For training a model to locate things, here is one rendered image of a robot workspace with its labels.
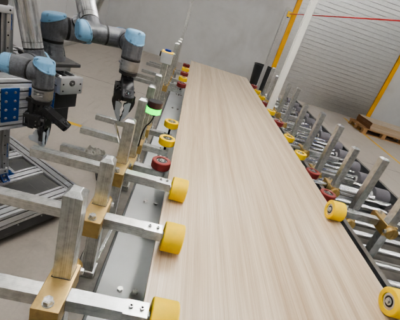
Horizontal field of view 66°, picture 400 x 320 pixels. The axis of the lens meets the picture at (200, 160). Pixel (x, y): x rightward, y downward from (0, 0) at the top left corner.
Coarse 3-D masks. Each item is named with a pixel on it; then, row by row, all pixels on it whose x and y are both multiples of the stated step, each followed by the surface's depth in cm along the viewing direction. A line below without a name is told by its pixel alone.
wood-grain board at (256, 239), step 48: (192, 96) 239; (240, 96) 291; (192, 144) 156; (240, 144) 177; (288, 144) 204; (192, 192) 116; (240, 192) 127; (288, 192) 140; (192, 240) 92; (240, 240) 99; (288, 240) 107; (336, 240) 116; (192, 288) 77; (240, 288) 81; (288, 288) 87; (336, 288) 93
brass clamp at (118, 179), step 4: (116, 156) 109; (128, 160) 109; (116, 164) 104; (120, 164) 104; (124, 164) 105; (128, 164) 107; (120, 168) 102; (124, 168) 103; (120, 172) 100; (124, 172) 101; (116, 176) 99; (120, 176) 99; (116, 180) 100; (120, 180) 100; (112, 184) 101; (116, 184) 101; (120, 184) 101
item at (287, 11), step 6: (288, 12) 360; (282, 18) 367; (282, 24) 367; (276, 36) 373; (276, 42) 376; (270, 48) 381; (270, 54) 382; (264, 66) 388; (264, 72) 392; (258, 84) 398
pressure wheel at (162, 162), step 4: (156, 156) 132; (160, 156) 133; (152, 160) 128; (156, 160) 129; (160, 160) 130; (164, 160) 131; (168, 160) 132; (152, 164) 128; (156, 164) 127; (160, 164) 127; (164, 164) 127; (168, 164) 129; (156, 168) 128; (160, 168) 127; (164, 168) 128; (168, 168) 130
